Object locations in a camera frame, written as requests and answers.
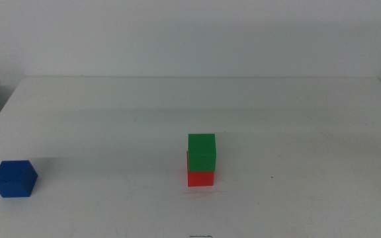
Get red cube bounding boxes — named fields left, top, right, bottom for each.
left=186, top=151, right=216, bottom=188

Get blue cube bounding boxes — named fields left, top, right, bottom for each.
left=0, top=160, right=39, bottom=198

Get green cube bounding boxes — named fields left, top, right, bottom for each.
left=187, top=133, right=217, bottom=173

